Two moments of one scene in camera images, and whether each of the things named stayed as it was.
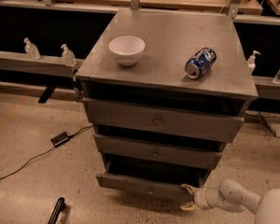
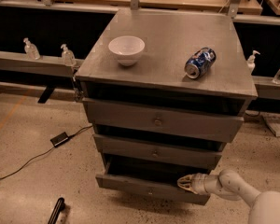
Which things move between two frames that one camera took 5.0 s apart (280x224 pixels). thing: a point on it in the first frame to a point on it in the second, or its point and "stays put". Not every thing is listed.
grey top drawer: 163,120 stays put
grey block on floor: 277,127 stays put
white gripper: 200,199 to 203,184
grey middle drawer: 158,151 stays put
